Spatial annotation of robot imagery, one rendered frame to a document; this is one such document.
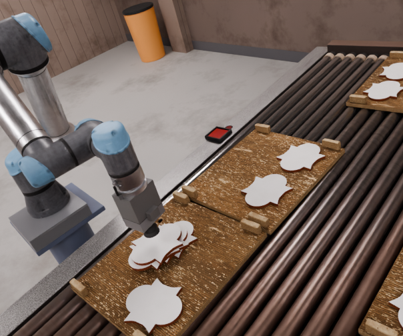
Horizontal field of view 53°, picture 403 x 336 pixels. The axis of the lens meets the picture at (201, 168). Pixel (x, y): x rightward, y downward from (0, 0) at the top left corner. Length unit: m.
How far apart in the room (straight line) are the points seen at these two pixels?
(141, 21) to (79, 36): 1.41
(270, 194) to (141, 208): 0.40
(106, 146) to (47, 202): 0.63
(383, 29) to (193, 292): 3.18
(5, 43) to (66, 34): 5.25
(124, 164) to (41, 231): 0.61
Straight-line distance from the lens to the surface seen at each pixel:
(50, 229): 1.43
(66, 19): 6.43
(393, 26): 3.79
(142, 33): 5.44
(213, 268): 1.02
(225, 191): 1.23
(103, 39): 6.69
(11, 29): 1.20
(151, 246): 1.08
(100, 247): 1.25
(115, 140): 0.87
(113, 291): 1.08
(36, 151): 0.96
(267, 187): 1.20
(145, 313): 0.99
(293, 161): 1.28
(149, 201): 0.98
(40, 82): 1.27
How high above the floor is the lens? 1.69
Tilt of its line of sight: 34 degrees down
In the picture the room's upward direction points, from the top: 17 degrees counter-clockwise
